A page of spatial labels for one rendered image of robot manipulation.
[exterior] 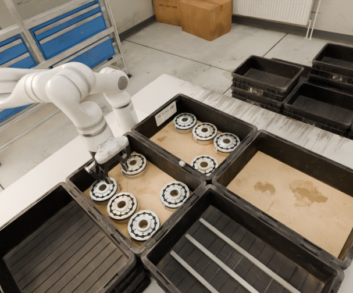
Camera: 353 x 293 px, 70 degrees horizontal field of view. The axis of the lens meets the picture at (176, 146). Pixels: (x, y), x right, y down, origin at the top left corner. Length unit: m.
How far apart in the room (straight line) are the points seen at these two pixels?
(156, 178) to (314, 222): 0.54
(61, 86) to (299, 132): 1.07
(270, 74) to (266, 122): 0.80
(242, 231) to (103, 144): 0.49
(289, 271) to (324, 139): 0.69
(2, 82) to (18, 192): 0.68
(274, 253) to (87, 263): 0.55
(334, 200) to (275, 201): 0.18
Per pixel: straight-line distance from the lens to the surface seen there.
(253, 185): 0.93
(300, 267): 0.83
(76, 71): 0.57
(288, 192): 0.93
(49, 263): 0.95
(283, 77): 2.06
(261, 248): 0.83
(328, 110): 2.02
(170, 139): 1.08
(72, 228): 0.97
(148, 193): 0.93
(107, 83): 1.01
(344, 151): 1.30
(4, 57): 2.53
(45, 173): 1.37
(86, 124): 0.61
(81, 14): 2.76
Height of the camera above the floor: 1.59
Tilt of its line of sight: 47 degrees down
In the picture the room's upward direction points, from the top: 11 degrees counter-clockwise
